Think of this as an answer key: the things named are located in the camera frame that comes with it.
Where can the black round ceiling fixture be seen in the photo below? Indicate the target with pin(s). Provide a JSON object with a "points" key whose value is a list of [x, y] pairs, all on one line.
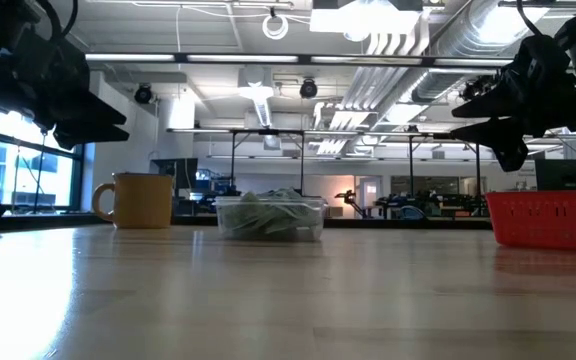
{"points": [[143, 94], [308, 89]]}

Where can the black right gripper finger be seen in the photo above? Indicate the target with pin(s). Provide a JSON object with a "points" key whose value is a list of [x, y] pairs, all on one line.
{"points": [[498, 102], [510, 140]]}

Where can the black background workstation frame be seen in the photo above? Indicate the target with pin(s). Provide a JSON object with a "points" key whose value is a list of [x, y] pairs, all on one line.
{"points": [[302, 150]]}

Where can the dark computer monitor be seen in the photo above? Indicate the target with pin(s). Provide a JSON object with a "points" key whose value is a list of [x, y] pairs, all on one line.
{"points": [[180, 172], [565, 174]]}

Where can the clear plastic container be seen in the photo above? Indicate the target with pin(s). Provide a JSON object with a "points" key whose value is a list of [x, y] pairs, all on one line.
{"points": [[223, 235]]}

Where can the silver ventilation duct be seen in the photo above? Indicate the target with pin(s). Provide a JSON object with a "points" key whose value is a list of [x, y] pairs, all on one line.
{"points": [[458, 45]]}

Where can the black aluminium table frame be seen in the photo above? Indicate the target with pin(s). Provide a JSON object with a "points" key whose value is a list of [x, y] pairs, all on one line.
{"points": [[393, 223]]}

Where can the red plastic basket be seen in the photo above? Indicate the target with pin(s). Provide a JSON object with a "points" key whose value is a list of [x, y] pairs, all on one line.
{"points": [[550, 220]]}

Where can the bright ceiling light panel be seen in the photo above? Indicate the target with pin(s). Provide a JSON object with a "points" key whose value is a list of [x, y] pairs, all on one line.
{"points": [[363, 20]]}

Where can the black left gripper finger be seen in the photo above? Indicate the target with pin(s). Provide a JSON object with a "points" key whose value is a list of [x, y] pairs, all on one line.
{"points": [[93, 112], [93, 136]]}

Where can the large window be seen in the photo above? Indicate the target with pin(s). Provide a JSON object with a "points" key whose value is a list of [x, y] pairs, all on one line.
{"points": [[23, 170]]}

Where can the yellow ceramic mug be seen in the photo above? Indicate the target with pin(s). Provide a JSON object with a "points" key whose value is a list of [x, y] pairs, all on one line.
{"points": [[140, 200]]}

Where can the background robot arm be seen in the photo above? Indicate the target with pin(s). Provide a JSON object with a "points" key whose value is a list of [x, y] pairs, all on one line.
{"points": [[350, 198]]}

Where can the green tea bag packet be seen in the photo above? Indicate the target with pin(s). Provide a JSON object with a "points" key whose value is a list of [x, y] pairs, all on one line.
{"points": [[288, 193], [250, 197]]}

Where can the overhead bar with light strips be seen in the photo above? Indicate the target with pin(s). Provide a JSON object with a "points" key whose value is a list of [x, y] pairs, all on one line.
{"points": [[248, 58]]}

